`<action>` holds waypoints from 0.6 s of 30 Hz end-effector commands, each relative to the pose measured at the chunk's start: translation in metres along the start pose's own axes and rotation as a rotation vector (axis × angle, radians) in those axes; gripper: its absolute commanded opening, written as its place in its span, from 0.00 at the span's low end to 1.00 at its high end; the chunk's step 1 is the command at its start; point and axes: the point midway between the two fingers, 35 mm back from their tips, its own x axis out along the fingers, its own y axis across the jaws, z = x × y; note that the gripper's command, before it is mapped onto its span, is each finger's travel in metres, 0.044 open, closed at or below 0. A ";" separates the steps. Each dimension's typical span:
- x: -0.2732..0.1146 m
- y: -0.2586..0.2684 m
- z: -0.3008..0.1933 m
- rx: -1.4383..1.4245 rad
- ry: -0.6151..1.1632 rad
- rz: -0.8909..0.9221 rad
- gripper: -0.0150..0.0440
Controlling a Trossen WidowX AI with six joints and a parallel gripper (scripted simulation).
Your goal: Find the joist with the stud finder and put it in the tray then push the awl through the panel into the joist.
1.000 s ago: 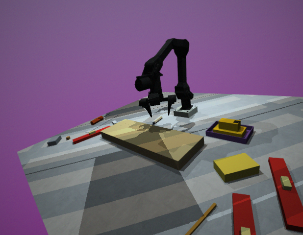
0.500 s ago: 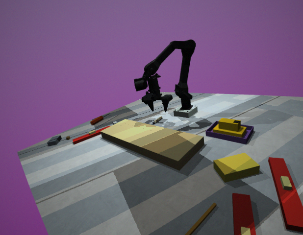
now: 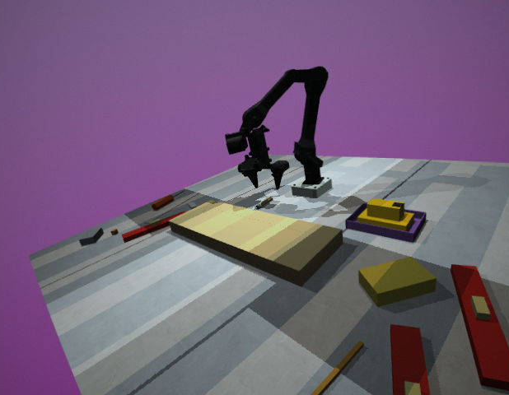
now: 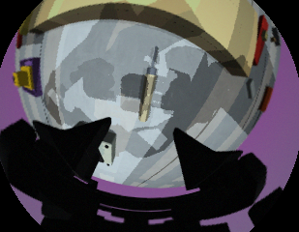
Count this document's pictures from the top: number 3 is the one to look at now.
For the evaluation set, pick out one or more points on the brown wooden stick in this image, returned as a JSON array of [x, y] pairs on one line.
[[338, 369]]

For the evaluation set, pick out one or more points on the dark red long flat bar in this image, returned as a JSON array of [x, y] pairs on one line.
[[489, 346], [409, 372], [154, 226]]

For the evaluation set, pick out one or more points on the purple shallow tray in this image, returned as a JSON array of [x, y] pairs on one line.
[[407, 236]]

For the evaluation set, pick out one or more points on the tan flat rectangular panel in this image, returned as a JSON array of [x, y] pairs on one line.
[[285, 247]]

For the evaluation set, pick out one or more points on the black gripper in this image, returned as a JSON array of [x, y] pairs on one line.
[[277, 168]]

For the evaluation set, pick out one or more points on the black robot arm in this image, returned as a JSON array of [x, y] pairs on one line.
[[305, 150]]

